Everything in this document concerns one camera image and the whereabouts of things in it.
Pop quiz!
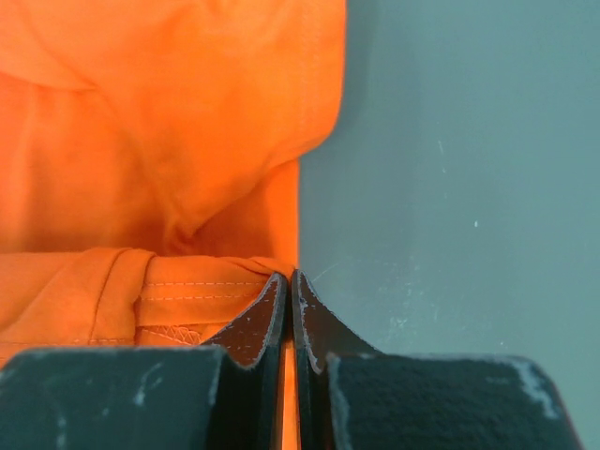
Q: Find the orange t shirt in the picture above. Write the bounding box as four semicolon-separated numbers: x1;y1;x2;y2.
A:
1;1;346;449

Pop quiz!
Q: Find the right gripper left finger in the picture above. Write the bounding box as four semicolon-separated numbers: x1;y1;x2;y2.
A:
199;273;286;449

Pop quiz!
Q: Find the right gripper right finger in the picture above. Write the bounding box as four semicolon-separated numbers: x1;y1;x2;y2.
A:
291;269;381;449

